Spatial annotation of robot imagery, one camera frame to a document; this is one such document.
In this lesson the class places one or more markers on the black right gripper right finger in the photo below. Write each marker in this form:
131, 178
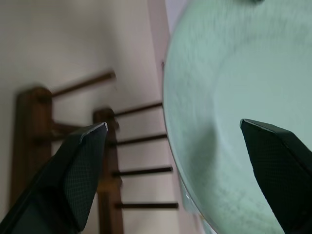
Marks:
280, 165

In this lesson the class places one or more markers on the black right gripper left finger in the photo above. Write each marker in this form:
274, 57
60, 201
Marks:
73, 175

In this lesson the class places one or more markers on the green plate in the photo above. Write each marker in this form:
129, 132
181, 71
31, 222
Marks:
234, 85

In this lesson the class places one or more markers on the wooden dish rack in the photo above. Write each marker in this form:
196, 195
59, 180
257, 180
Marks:
107, 156

